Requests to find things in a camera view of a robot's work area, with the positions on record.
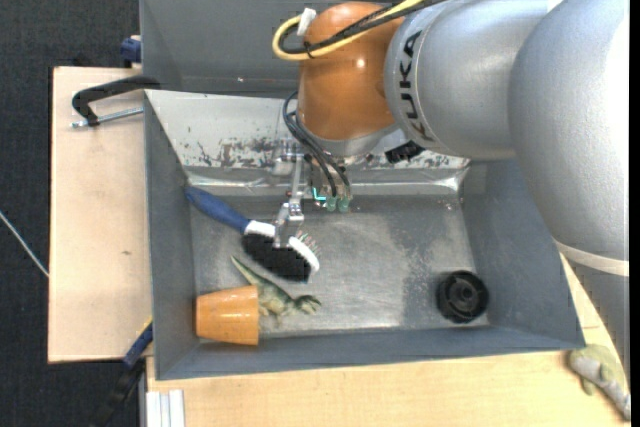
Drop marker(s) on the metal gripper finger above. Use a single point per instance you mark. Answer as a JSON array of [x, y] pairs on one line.
[[296, 211], [281, 227]]

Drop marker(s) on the white brush with coloured bristles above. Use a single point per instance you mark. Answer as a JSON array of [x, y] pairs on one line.
[[306, 254]]

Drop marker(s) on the green toy dinosaur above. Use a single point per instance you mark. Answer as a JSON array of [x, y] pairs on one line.
[[275, 297]]

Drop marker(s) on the grey metal bin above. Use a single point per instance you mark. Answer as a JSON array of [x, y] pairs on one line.
[[360, 260]]

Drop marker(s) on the orange cup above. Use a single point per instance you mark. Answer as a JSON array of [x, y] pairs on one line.
[[227, 315]]

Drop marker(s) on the pale wood board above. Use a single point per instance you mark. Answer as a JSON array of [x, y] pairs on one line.
[[97, 215]]

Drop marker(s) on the pale green toy animal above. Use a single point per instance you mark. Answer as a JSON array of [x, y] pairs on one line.
[[600, 367]]

